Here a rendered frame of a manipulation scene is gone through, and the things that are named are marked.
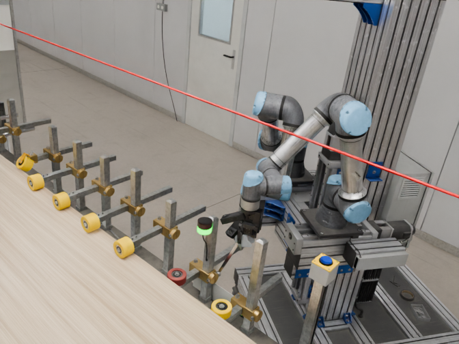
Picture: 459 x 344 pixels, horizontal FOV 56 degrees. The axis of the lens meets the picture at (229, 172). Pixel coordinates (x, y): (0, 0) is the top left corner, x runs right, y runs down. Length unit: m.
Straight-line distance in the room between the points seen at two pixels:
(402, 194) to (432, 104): 1.68
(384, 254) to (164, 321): 1.06
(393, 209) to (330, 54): 2.25
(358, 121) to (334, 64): 2.66
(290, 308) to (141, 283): 1.24
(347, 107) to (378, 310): 1.66
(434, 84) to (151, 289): 2.88
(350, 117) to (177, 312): 0.96
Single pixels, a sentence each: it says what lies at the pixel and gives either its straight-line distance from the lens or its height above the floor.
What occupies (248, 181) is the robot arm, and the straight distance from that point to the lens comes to 1.65.
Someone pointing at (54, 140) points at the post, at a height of 1.05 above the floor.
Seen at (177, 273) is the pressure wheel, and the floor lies 0.91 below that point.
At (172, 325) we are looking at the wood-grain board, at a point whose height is 0.90.
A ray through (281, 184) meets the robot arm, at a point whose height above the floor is 1.33.
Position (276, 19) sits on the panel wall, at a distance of 4.68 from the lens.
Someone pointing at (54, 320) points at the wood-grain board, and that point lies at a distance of 1.72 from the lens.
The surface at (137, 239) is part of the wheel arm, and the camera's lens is 1.95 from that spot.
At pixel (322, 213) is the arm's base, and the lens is 2.04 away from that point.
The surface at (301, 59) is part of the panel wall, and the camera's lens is 4.50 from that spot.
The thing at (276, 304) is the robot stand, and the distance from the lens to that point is 2.81.
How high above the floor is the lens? 2.11
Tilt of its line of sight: 27 degrees down
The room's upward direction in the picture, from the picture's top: 6 degrees clockwise
